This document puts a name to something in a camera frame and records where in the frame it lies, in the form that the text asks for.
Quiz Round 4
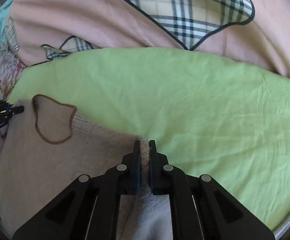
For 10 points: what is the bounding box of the light green bed sheet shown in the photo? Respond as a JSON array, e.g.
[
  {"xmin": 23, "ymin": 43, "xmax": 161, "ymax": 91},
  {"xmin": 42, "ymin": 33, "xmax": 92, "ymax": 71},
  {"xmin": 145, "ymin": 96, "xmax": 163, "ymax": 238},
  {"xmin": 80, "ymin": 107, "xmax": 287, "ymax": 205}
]
[{"xmin": 0, "ymin": 48, "xmax": 290, "ymax": 237}]

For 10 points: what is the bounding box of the beige knit sweater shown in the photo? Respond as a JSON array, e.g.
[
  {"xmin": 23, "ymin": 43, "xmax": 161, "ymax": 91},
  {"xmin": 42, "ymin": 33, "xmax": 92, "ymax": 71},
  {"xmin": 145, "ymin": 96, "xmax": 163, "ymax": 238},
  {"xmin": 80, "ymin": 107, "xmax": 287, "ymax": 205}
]
[{"xmin": 0, "ymin": 95, "xmax": 173, "ymax": 239}]

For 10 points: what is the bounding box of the pink floral fabric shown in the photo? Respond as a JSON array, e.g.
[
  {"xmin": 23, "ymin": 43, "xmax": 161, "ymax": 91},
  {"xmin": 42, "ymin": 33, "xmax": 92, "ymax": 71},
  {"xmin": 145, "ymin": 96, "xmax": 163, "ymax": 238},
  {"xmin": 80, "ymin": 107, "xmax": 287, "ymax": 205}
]
[{"xmin": 0, "ymin": 17, "xmax": 25, "ymax": 100}]

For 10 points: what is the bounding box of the pink quilt with plaid hearts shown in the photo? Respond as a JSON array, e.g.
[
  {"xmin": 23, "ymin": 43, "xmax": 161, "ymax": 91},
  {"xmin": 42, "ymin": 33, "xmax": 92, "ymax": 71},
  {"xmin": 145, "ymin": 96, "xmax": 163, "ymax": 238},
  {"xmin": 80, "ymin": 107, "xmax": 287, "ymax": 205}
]
[{"xmin": 4, "ymin": 0, "xmax": 290, "ymax": 78}]

